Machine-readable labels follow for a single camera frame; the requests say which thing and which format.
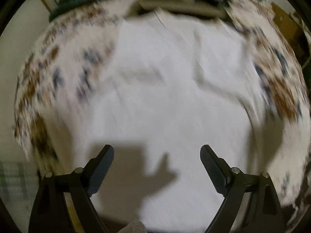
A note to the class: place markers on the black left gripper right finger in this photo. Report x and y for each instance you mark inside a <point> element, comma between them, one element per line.
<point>263,212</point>

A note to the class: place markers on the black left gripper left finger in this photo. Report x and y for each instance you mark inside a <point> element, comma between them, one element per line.
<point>50,212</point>

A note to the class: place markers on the white t-shirt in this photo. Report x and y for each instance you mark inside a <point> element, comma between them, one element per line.
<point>173,84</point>

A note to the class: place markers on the brown cardboard box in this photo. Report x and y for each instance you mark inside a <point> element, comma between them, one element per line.
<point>292,32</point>

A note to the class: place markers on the floral bed blanket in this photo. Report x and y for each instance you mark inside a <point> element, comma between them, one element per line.
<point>62,74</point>

